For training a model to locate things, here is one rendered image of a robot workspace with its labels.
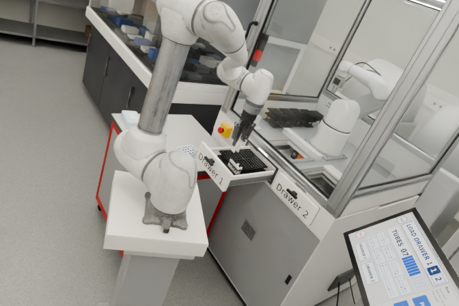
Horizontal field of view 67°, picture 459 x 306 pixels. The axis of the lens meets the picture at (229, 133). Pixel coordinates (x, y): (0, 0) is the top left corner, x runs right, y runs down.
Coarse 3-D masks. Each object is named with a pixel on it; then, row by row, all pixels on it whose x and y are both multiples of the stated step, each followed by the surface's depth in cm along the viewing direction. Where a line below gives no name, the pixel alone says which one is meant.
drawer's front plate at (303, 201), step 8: (280, 176) 185; (288, 184) 181; (280, 192) 185; (296, 192) 177; (296, 200) 177; (304, 200) 173; (296, 208) 177; (304, 208) 173; (312, 208) 169; (312, 216) 169
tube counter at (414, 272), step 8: (408, 248) 127; (400, 256) 126; (408, 256) 124; (408, 264) 122; (416, 264) 120; (408, 272) 119; (416, 272) 118; (416, 280) 116; (424, 280) 114; (416, 288) 113; (424, 288) 112
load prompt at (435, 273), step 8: (408, 224) 136; (416, 224) 134; (408, 232) 133; (416, 232) 131; (416, 240) 128; (424, 240) 126; (416, 248) 126; (424, 248) 124; (424, 256) 121; (432, 256) 120; (424, 264) 119; (432, 264) 117; (432, 272) 115; (440, 272) 114; (432, 280) 113; (440, 280) 111; (448, 280) 110
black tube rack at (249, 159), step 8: (224, 152) 189; (232, 152) 192; (240, 152) 196; (248, 152) 199; (224, 160) 188; (232, 160) 185; (240, 160) 189; (248, 160) 191; (256, 160) 195; (248, 168) 184; (256, 168) 186
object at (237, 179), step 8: (216, 152) 193; (256, 152) 204; (264, 160) 199; (264, 168) 199; (272, 168) 194; (232, 176) 172; (240, 176) 176; (248, 176) 180; (256, 176) 184; (264, 176) 188; (272, 176) 192; (232, 184) 175
